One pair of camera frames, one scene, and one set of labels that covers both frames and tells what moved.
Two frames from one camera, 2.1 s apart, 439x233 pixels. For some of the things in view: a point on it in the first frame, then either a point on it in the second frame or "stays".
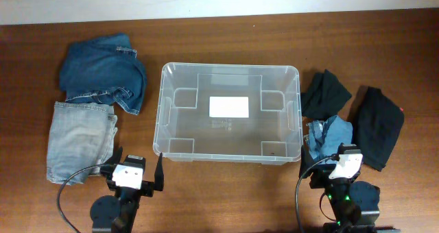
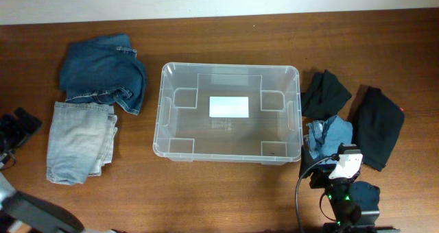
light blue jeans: [81, 136] stays
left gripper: [147, 187] to [16, 124]
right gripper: [306, 160] stays
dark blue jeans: [103, 70] stays
